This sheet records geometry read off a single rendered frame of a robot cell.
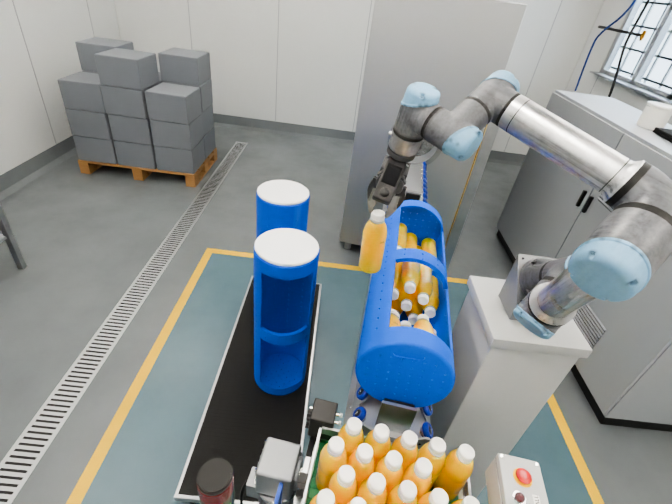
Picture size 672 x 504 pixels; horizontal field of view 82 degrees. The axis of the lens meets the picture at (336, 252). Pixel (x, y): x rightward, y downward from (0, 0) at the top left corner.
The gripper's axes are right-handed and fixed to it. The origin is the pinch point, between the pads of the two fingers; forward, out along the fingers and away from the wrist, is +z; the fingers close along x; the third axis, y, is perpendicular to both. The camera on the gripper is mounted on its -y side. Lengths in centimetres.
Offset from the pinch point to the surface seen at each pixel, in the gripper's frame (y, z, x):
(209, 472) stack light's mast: -70, 11, 13
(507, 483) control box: -48, 24, -49
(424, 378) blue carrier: -26.4, 29.5, -27.9
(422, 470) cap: -51, 26, -30
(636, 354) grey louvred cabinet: 67, 91, -158
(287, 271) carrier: 12, 56, 26
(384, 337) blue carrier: -23.0, 22.2, -13.0
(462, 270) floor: 172, 177, -91
